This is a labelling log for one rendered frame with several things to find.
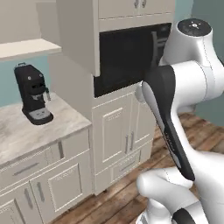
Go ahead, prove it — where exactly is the cream upper cabinet door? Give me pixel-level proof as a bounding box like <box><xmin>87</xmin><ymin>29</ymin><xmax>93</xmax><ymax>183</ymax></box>
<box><xmin>139</xmin><ymin>0</ymin><xmax>177</xmax><ymax>17</ymax></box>
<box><xmin>98</xmin><ymin>0</ymin><xmax>140</xmax><ymax>20</ymax></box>

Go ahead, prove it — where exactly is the narrow cream drawer front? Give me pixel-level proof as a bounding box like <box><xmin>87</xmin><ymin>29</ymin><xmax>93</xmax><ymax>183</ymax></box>
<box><xmin>57</xmin><ymin>129</ymin><xmax>90</xmax><ymax>163</ymax></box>

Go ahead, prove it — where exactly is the silver drawer handle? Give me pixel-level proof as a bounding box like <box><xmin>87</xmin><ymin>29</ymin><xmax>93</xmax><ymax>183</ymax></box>
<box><xmin>12</xmin><ymin>162</ymin><xmax>40</xmax><ymax>177</ymax></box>
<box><xmin>118</xmin><ymin>160</ymin><xmax>137</xmax><ymax>173</ymax></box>

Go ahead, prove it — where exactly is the cream base cabinet door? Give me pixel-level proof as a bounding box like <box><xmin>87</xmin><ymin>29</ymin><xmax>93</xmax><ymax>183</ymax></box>
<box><xmin>0</xmin><ymin>182</ymin><xmax>44</xmax><ymax>224</ymax></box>
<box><xmin>30</xmin><ymin>150</ymin><xmax>94</xmax><ymax>224</ymax></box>

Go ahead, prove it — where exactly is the oven door handle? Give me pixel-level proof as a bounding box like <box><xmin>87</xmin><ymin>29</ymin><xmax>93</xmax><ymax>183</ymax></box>
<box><xmin>150</xmin><ymin>31</ymin><xmax>160</xmax><ymax>68</ymax></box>

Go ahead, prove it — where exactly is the cream tall cabinet drawer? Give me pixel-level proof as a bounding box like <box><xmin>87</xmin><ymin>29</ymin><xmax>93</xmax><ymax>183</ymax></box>
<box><xmin>94</xmin><ymin>139</ymin><xmax>154</xmax><ymax>196</ymax></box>

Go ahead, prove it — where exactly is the black coffee machine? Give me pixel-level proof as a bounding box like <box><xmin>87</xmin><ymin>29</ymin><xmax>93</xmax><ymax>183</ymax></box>
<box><xmin>13</xmin><ymin>62</ymin><xmax>54</xmax><ymax>126</ymax></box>

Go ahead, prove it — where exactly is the cream counter drawer front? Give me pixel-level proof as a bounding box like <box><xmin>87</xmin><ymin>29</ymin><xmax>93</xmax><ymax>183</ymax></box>
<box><xmin>0</xmin><ymin>143</ymin><xmax>61</xmax><ymax>193</ymax></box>

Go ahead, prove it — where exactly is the cream tall cabinet door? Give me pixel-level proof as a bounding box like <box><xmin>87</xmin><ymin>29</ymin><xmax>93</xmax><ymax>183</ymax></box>
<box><xmin>92</xmin><ymin>92</ymin><xmax>135</xmax><ymax>175</ymax></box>
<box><xmin>130</xmin><ymin>90</ymin><xmax>157</xmax><ymax>152</ymax></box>

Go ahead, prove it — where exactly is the black built-in oven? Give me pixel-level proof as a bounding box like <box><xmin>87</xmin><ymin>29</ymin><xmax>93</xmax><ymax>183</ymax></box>
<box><xmin>93</xmin><ymin>22</ymin><xmax>173</xmax><ymax>99</ymax></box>

